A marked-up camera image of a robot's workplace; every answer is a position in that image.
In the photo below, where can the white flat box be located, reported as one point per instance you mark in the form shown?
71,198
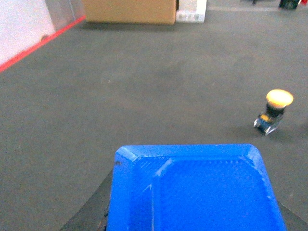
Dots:
191,11

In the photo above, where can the black box on table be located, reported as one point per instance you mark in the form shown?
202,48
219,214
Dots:
289,4

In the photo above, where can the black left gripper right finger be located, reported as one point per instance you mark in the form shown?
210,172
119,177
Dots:
292,221

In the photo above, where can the large cardboard box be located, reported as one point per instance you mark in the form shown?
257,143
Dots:
131,11

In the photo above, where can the yellow mushroom push button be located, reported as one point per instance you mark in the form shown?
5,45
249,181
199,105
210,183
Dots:
277,101

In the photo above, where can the blue block part with knob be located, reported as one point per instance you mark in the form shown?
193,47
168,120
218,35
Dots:
201,187

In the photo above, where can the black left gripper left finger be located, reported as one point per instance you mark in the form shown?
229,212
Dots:
94,213

